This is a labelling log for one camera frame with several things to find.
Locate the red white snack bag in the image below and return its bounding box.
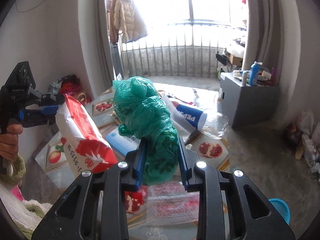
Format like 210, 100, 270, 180
55, 95, 118, 177

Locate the green plastic bag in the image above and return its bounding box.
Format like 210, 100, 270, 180
113, 76, 179, 186

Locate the person left hand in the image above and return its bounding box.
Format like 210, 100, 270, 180
0, 124, 23, 163

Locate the blue tissue box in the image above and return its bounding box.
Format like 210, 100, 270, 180
105, 127, 140, 159

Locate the clear red printed wrapper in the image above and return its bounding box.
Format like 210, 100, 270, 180
145, 181, 199, 225

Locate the white blue Pepsi bag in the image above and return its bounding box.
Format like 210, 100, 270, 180
161, 95, 207, 133

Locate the crumpled clear plastic bottle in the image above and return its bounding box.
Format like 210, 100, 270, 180
201, 112, 229, 140

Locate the grey cabinet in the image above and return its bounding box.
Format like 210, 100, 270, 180
220, 73, 280, 128

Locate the blue plastic basket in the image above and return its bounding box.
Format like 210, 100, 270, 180
269, 198, 291, 224

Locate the metal balcony railing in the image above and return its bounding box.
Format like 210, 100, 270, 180
120, 44, 223, 78

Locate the white small bottle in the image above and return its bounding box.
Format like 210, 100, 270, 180
242, 70, 251, 86

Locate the beige puffer jacket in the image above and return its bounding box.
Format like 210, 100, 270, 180
113, 0, 148, 43

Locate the cardboard box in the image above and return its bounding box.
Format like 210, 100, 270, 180
227, 54, 243, 67

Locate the blue spray bottle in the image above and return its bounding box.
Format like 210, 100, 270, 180
248, 61, 263, 86

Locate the grey curtain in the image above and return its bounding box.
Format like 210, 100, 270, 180
241, 0, 301, 87

